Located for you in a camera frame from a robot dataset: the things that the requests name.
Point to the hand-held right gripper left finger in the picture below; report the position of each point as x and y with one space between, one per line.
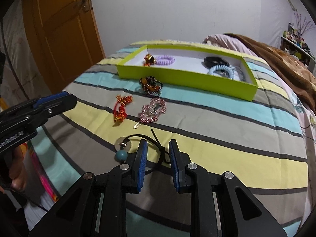
142 165

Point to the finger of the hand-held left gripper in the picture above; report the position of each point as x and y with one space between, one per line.
61 106
49 98

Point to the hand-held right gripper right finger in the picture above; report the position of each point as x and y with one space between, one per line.
173 165

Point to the shallow green cardboard box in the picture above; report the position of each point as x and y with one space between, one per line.
187 80

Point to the black smart wristband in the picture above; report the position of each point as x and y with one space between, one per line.
214 61

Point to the person's left hand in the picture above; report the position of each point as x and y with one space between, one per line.
19 170

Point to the striped bed sheet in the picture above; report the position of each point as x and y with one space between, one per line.
222 140

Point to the translucent plastic sheet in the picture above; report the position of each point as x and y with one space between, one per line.
17 54

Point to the pink rhinestone hair clip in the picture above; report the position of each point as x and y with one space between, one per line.
151 111

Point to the wooden door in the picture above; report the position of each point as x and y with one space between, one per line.
61 42

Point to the metal door latch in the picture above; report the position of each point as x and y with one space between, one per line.
85 2

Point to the pink quilt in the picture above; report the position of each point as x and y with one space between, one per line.
217 40

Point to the brown plush blanket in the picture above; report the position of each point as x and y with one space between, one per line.
276 59

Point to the cluttered white shelf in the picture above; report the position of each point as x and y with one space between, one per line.
297 44

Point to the dried branches in vase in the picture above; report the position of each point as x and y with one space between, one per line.
302 24

